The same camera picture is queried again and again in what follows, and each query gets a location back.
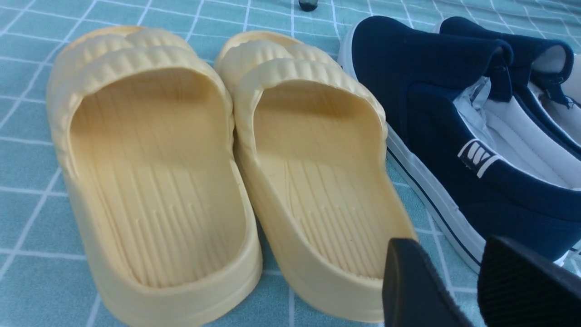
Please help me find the yellow slipper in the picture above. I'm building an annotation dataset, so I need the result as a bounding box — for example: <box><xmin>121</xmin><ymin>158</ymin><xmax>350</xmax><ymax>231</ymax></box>
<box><xmin>46</xmin><ymin>25</ymin><xmax>263</xmax><ymax>327</ymax></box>
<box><xmin>214</xmin><ymin>30</ymin><xmax>417</xmax><ymax>323</ymax></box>

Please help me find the yellow slipper right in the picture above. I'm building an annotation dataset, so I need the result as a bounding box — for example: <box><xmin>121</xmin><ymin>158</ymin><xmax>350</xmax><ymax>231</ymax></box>
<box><xmin>214</xmin><ymin>30</ymin><xmax>417</xmax><ymax>323</ymax></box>

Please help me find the navy slip-on shoe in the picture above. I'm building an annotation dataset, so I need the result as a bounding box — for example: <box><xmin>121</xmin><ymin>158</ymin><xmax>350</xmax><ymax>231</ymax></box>
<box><xmin>435</xmin><ymin>16</ymin><xmax>581</xmax><ymax>159</ymax></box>
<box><xmin>338</xmin><ymin>16</ymin><xmax>580</xmax><ymax>271</ymax></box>

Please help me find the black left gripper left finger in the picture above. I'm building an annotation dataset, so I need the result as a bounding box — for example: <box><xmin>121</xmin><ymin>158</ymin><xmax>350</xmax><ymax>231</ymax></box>
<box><xmin>382</xmin><ymin>238</ymin><xmax>473</xmax><ymax>327</ymax></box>

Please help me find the navy slip-on shoe right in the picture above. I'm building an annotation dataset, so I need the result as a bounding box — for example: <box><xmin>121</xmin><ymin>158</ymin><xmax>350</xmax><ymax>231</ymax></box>
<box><xmin>435</xmin><ymin>16</ymin><xmax>581</xmax><ymax>159</ymax></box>

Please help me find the navy slip-on shoe left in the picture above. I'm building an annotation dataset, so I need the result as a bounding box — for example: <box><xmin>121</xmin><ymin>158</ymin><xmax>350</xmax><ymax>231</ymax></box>
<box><xmin>338</xmin><ymin>16</ymin><xmax>580</xmax><ymax>271</ymax></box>

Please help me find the yellow slipper left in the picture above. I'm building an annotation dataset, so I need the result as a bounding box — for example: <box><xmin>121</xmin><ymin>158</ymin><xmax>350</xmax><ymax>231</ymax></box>
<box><xmin>46</xmin><ymin>25</ymin><xmax>263</xmax><ymax>327</ymax></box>

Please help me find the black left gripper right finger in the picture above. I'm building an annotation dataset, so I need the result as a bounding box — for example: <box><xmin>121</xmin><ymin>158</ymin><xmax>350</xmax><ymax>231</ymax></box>
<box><xmin>478</xmin><ymin>236</ymin><xmax>581</xmax><ymax>327</ymax></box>

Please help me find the green checked tablecloth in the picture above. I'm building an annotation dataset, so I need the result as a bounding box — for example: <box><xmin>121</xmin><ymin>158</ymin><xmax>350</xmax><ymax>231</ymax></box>
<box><xmin>0</xmin><ymin>0</ymin><xmax>580</xmax><ymax>327</ymax></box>

